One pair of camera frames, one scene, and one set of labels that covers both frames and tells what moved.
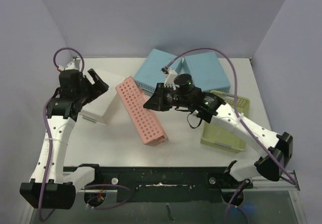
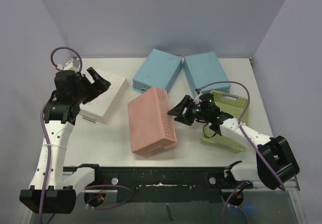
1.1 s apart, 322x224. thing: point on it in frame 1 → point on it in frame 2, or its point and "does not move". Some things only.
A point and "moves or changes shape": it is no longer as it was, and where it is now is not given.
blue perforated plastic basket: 208,72 does not move
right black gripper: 161,98 → 188,111
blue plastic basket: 151,72 does not move
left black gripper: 99,87 does not move
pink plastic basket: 146,120 moves or changes shape
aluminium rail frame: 288,180 does not move
